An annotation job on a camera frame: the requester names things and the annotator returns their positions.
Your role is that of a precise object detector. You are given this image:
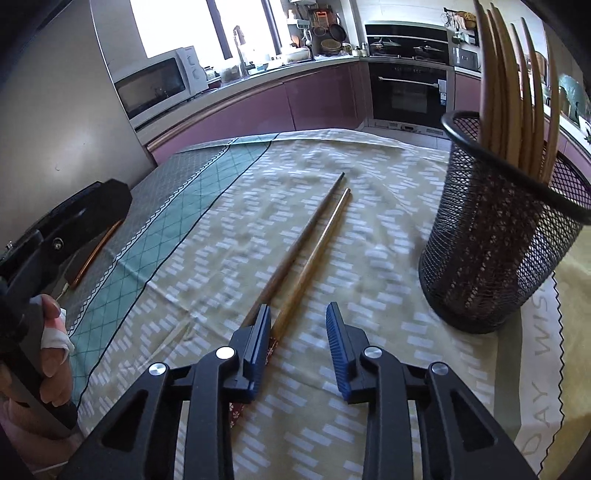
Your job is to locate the black wall rack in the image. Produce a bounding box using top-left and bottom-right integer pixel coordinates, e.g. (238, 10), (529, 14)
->
(443, 7), (479, 47)

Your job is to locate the group of wooden chopsticks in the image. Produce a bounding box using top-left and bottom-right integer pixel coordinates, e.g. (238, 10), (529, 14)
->
(462, 0), (563, 315)

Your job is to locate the kitchen window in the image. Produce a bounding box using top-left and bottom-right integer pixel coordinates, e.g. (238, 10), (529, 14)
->
(129, 0), (283, 61)

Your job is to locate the black mesh holder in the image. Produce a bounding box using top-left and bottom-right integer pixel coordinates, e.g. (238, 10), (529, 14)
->
(419, 110), (586, 334)

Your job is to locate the grey refrigerator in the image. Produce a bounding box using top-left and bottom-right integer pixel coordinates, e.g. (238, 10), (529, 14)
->
(0, 0), (156, 259)

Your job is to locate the green kitchen appliance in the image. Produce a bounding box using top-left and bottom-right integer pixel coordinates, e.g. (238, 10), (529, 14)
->
(558, 74), (585, 121)

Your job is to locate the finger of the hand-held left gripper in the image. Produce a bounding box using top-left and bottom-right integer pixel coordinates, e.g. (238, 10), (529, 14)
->
(32, 181), (133, 266)

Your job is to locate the steel sink faucet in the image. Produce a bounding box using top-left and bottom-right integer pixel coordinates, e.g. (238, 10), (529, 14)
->
(232, 25), (253, 77)

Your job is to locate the patterned tablecloth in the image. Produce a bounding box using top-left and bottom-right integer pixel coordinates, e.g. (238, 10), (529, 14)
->
(65, 127), (591, 480)

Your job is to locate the dark wooden chopstick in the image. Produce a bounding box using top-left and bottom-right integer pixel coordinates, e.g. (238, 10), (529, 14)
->
(241, 172), (347, 326)

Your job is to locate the person's left forearm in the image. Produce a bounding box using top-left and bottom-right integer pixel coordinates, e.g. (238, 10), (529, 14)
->
(0, 401), (77, 474)

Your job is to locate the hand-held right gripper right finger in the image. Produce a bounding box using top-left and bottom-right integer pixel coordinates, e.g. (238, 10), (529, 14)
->
(324, 302), (539, 480)

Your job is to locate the light wooden chopstick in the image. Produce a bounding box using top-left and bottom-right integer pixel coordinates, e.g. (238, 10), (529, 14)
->
(228, 187), (352, 418)

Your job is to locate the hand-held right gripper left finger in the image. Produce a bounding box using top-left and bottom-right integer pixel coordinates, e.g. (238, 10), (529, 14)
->
(60, 304), (273, 480)

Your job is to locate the black integrated stove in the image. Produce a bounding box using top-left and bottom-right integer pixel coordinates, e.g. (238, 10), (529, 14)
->
(364, 21), (456, 135)

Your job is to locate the white microwave oven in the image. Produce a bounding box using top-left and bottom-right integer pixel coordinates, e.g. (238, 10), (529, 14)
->
(113, 45), (210, 133)

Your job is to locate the person's left hand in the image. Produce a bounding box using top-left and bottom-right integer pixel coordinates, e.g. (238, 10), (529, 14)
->
(28, 294), (75, 409)

